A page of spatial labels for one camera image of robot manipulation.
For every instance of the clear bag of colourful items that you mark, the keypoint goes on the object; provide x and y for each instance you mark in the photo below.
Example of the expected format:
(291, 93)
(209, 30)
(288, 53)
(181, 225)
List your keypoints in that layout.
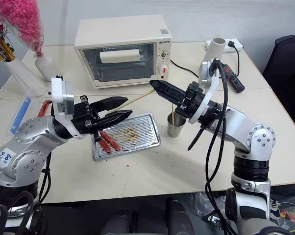
(290, 215)

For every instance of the blue tube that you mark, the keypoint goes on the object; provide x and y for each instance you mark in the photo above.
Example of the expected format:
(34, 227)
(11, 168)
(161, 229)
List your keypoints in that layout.
(20, 116)

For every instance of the ribbed metal baking tray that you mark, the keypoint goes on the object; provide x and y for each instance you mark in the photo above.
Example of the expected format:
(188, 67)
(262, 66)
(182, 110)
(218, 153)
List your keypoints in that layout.
(135, 137)

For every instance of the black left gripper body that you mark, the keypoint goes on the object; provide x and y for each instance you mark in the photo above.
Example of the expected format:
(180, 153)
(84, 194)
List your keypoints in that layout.
(83, 120)

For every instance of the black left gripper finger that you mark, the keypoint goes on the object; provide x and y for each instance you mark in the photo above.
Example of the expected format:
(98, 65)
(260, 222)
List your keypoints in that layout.
(110, 101)
(115, 117)

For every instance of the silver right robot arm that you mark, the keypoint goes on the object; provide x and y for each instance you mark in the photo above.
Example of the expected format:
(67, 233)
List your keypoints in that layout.
(250, 144)

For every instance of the dark rounded shape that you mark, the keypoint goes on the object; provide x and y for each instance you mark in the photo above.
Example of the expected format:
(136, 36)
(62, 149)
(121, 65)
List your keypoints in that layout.
(180, 218)
(118, 222)

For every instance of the wooden skewer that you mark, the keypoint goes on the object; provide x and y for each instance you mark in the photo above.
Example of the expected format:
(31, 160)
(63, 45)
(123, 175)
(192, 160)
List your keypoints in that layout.
(172, 115)
(137, 98)

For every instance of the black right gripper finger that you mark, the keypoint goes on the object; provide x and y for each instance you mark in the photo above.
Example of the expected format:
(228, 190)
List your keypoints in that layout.
(170, 88)
(169, 96)

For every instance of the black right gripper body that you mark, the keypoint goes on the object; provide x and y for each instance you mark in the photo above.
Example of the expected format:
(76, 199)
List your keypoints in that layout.
(192, 100)

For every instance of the red sausage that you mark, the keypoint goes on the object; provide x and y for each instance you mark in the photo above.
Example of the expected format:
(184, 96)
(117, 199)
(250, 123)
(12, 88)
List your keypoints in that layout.
(104, 145)
(112, 141)

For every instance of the red plastic tool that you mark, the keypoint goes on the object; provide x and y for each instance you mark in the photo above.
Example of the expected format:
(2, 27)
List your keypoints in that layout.
(43, 109)

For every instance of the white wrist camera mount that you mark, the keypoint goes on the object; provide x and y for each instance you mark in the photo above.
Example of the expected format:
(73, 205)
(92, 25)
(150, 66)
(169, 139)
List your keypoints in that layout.
(61, 98)
(206, 78)

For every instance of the dried yellow red flowers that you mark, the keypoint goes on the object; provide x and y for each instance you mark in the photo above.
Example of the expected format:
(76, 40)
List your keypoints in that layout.
(0, 44)

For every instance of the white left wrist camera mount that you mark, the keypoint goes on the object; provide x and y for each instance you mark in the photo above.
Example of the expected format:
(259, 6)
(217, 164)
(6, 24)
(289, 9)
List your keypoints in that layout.
(61, 98)

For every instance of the black office chair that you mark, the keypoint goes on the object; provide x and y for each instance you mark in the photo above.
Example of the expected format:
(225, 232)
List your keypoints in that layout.
(287, 73)

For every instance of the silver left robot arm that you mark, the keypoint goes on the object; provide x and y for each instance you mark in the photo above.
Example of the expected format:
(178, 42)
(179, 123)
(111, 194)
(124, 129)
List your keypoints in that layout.
(32, 137)

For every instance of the black red electric screwdriver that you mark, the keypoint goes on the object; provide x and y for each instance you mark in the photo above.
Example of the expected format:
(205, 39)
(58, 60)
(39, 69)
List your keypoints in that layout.
(234, 79)

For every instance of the metal cup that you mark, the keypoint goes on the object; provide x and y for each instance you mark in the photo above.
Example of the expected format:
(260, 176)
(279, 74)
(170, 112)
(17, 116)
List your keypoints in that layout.
(175, 128)

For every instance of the white bottle vase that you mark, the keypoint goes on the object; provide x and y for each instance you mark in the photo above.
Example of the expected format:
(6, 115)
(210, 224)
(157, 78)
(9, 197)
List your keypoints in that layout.
(45, 67)

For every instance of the white sneaker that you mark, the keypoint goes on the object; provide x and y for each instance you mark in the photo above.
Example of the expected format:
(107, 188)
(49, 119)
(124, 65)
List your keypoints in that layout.
(275, 210)

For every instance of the pink flower bouquet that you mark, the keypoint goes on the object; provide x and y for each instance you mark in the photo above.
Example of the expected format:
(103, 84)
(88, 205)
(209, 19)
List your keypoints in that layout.
(22, 22)

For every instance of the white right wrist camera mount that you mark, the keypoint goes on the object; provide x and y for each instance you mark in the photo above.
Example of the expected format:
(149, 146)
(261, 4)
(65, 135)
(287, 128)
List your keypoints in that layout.
(206, 78)

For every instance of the white plastic tube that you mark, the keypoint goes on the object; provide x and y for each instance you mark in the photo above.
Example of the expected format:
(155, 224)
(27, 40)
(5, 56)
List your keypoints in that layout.
(214, 49)

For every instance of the white power strip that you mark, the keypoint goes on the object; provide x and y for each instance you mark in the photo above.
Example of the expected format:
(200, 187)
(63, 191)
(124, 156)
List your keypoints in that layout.
(237, 45)

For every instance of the cream toaster oven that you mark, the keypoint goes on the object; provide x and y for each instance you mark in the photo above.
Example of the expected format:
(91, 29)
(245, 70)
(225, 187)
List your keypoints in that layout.
(118, 36)

